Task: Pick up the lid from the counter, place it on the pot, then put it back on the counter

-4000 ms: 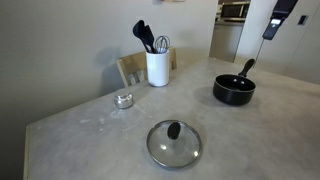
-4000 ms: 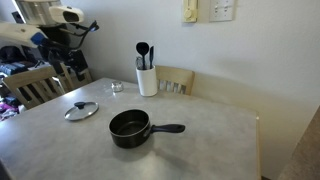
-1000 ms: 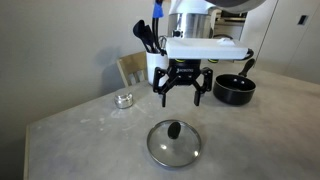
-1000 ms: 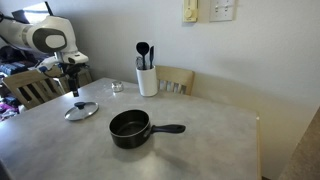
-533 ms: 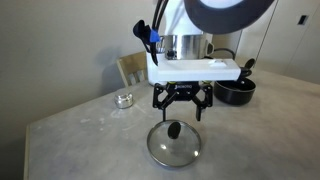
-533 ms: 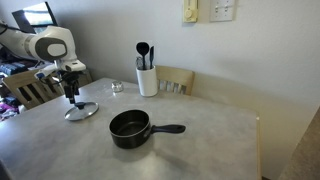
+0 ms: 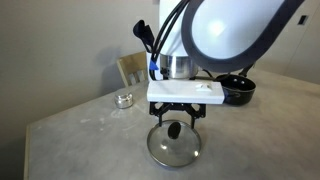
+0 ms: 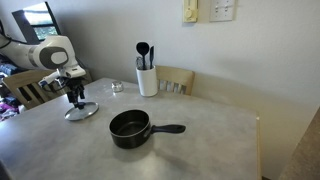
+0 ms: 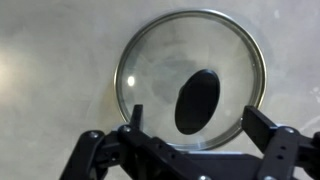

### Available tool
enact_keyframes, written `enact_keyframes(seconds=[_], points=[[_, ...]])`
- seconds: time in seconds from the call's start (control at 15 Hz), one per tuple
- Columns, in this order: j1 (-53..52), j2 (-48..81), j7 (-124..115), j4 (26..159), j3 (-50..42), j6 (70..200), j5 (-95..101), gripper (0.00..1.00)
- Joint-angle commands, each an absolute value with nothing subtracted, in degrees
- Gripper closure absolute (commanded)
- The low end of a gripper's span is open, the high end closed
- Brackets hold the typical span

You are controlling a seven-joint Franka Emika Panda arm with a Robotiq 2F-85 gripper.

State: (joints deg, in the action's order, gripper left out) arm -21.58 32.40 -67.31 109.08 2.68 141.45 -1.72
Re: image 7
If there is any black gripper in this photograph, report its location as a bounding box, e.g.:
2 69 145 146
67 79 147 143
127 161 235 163
148 101 207 131

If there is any glass lid with black knob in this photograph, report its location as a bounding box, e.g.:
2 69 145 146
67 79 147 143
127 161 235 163
146 119 203 168

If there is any small round metal tin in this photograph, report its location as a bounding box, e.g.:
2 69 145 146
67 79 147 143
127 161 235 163
114 91 134 110

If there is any light wooden chair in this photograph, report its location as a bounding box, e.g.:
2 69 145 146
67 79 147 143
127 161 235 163
115 50 150 88

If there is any black spatula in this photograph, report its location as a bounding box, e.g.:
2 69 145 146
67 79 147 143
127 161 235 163
146 24 156 53

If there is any black ladle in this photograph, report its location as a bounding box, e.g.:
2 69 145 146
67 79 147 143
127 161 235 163
132 19 152 53

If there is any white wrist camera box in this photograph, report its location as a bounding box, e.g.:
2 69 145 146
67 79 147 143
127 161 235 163
146 80 226 105

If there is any black saucepan with handle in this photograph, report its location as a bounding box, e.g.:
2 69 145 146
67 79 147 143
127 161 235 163
214 63 257 107

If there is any dark wall socket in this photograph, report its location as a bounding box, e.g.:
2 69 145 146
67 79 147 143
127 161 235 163
297 14 310 26

